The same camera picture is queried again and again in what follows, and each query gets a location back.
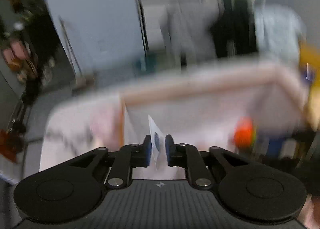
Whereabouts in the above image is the light blue fleece blanket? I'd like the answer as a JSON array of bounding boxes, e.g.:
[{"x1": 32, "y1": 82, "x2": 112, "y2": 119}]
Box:
[{"x1": 255, "y1": 4, "x2": 307, "y2": 55}]

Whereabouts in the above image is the pink bag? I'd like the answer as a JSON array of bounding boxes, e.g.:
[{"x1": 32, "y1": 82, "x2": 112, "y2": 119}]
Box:
[{"x1": 2, "y1": 39, "x2": 33, "y2": 66}]

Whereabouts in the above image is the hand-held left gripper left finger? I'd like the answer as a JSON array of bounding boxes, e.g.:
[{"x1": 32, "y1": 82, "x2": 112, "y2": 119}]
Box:
[{"x1": 67, "y1": 135, "x2": 152, "y2": 190}]

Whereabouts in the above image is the yellow bowl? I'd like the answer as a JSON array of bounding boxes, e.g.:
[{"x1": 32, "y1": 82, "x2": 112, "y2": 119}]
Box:
[{"x1": 299, "y1": 40, "x2": 320, "y2": 87}]

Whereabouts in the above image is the wooden tray box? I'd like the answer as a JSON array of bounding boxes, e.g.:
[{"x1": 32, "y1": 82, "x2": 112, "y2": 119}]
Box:
[{"x1": 119, "y1": 59, "x2": 311, "y2": 180}]

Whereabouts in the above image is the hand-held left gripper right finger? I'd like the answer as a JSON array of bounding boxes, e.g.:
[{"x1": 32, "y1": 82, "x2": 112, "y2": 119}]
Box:
[{"x1": 165, "y1": 134, "x2": 250, "y2": 190}]

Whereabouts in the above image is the grey puffer jacket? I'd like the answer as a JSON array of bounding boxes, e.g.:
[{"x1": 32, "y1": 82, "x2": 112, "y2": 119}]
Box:
[{"x1": 167, "y1": 1, "x2": 216, "y2": 70}]

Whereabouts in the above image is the orange crochet ball red flower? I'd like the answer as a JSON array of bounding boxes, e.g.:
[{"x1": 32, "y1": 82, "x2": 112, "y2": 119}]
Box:
[{"x1": 233, "y1": 116, "x2": 257, "y2": 148}]

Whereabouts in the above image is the black jacket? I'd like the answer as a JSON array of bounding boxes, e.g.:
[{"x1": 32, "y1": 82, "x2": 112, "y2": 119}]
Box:
[{"x1": 209, "y1": 1, "x2": 258, "y2": 57}]

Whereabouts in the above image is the person's right hand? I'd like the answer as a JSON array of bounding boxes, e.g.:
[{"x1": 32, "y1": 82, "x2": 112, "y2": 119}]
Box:
[{"x1": 298, "y1": 194, "x2": 320, "y2": 228}]

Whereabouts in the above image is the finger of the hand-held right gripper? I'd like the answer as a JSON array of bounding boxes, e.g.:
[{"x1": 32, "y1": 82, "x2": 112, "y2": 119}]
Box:
[{"x1": 255, "y1": 129, "x2": 298, "y2": 160}]

